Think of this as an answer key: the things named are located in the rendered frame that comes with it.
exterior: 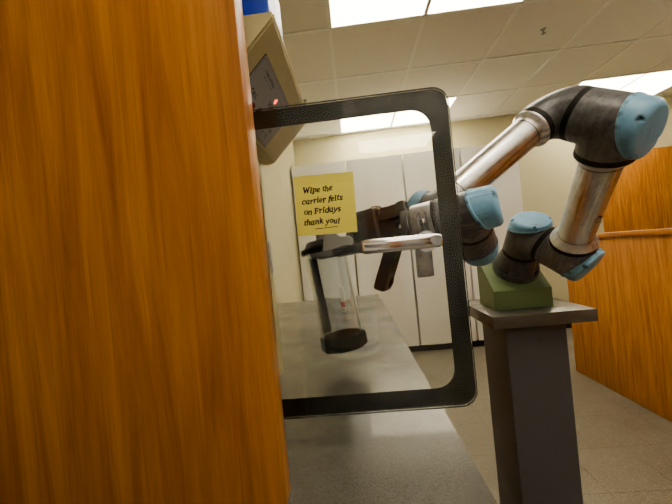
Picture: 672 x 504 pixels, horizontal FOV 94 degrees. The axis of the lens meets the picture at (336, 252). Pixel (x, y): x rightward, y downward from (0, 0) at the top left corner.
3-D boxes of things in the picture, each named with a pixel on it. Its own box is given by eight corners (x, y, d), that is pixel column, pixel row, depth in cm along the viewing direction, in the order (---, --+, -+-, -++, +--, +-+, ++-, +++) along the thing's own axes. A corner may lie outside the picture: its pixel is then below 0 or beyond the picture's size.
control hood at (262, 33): (192, 99, 40) (184, 20, 40) (263, 166, 73) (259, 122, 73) (280, 87, 40) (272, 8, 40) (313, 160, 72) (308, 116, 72)
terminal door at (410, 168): (241, 419, 42) (211, 117, 42) (476, 403, 40) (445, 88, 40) (239, 422, 41) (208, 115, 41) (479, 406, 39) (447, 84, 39)
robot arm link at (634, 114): (552, 246, 106) (603, 75, 69) (600, 271, 96) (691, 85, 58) (527, 265, 104) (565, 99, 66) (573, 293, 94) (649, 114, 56)
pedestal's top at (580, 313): (539, 303, 131) (538, 294, 131) (598, 321, 99) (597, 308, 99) (460, 310, 133) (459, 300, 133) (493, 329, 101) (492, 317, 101)
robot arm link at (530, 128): (550, 68, 75) (396, 196, 72) (600, 73, 68) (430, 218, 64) (547, 111, 84) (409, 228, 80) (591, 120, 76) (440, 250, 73)
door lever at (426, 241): (361, 258, 40) (359, 237, 40) (437, 250, 39) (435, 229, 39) (362, 259, 35) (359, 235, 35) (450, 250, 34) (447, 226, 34)
